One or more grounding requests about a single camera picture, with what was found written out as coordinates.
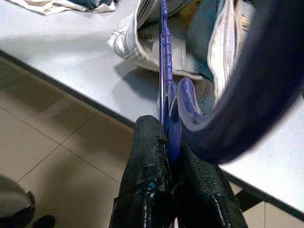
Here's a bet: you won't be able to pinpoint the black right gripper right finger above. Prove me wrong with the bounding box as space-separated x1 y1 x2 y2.
175 143 245 228

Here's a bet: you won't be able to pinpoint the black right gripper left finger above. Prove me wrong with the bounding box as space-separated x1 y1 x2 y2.
109 115 176 228

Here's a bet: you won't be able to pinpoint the purple plastic hanger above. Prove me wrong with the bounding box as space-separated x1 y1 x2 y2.
158 0 304 166

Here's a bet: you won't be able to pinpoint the light grey white trousers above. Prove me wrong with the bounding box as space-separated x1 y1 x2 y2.
106 0 264 112

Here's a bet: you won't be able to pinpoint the grey black robot foot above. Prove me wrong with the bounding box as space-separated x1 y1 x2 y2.
0 175 56 228

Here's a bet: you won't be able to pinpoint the blue denim jeans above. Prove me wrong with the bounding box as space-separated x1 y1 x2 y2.
78 0 119 7

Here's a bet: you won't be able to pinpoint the white crumpled garment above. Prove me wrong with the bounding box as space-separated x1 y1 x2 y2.
18 0 117 15

